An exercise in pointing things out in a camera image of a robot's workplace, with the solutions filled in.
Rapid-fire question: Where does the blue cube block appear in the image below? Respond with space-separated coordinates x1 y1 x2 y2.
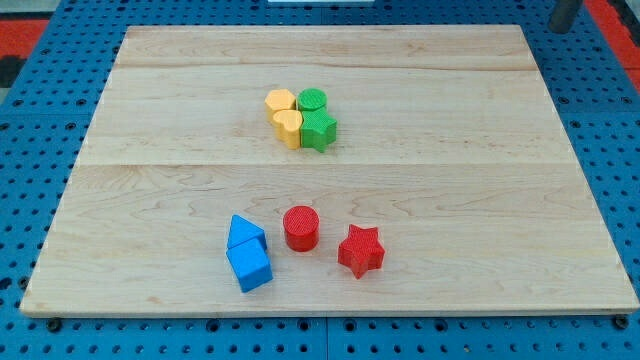
226 239 273 293

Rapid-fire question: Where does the yellow pentagon block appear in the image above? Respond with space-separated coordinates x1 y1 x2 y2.
264 89 297 126

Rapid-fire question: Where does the red cylinder block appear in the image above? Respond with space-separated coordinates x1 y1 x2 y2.
283 206 319 252

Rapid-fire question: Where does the yellow heart block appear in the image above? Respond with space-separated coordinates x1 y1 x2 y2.
273 110 303 149

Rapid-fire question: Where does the green star block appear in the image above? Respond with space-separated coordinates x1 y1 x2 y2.
300 108 337 153

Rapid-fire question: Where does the green cylinder block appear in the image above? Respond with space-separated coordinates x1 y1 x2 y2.
297 88 327 111

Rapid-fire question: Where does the wooden board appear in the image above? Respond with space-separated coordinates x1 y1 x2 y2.
20 25 639 318

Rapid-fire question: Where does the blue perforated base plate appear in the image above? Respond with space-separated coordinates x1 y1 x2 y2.
1 1 639 359

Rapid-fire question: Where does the blue triangle block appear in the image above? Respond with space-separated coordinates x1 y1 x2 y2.
227 214 268 250

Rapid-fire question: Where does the red star block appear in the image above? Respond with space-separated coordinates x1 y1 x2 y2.
338 224 386 279

